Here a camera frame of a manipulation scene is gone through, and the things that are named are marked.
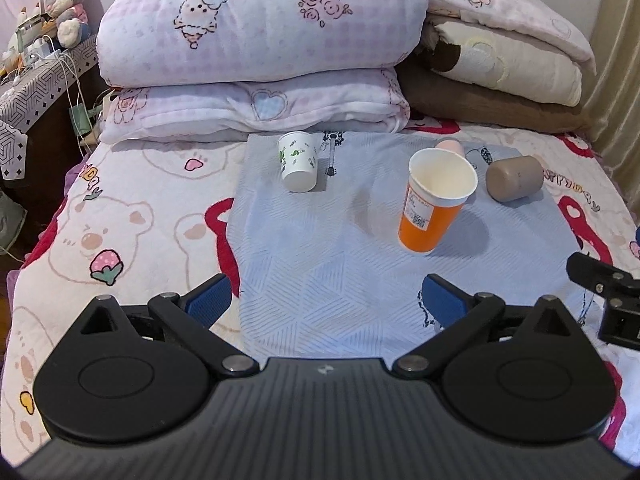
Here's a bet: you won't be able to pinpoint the orange paper cup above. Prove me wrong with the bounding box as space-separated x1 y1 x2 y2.
398 148 478 254

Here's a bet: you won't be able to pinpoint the brown plastic cup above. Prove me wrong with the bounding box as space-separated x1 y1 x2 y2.
486 156 544 203

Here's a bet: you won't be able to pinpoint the pink cup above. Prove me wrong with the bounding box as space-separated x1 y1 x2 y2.
436 139 465 157

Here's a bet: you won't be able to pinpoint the white green-patterned paper cup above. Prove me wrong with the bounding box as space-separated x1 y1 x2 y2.
278 131 318 193

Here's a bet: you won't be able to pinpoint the beige curtain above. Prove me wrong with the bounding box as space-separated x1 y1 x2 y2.
584 0 639 211

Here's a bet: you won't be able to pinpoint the light blue patterned cloth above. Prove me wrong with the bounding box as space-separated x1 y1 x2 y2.
227 132 593 361

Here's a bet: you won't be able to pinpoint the cream brown folded blanket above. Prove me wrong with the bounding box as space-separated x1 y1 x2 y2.
395 15 591 134

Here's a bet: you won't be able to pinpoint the side table with patterned cloth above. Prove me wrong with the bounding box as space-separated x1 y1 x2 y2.
1 37 105 262

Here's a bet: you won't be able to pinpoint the pink checkered folded quilt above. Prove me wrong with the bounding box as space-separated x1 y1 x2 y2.
96 0 428 144

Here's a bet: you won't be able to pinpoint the pink bear print pillow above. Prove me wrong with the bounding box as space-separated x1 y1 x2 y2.
428 0 597 74

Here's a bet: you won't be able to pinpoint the grey bunny plush toy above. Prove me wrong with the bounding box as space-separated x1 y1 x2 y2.
44 0 91 49

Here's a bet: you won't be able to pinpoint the white charging cables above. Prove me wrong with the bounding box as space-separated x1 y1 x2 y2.
8 34 109 162

